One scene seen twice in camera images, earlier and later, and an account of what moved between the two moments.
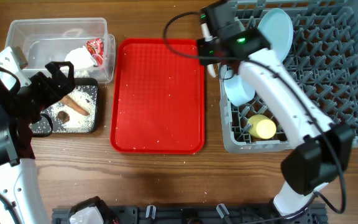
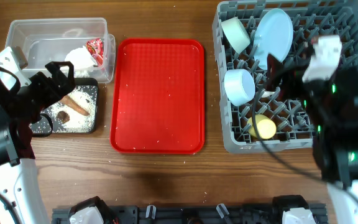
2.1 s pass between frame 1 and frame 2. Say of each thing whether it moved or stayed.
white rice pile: stayed
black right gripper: moved
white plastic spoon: moved
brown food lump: stayed
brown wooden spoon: stayed
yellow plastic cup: stayed
